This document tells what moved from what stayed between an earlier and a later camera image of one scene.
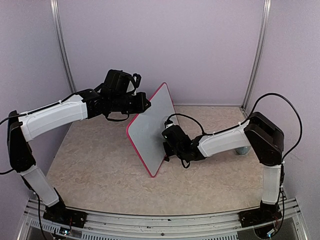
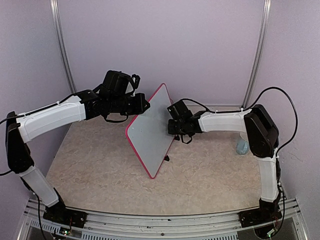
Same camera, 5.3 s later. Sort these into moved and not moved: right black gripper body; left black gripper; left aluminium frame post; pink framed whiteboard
Moved: right black gripper body
Not moved: left black gripper; left aluminium frame post; pink framed whiteboard
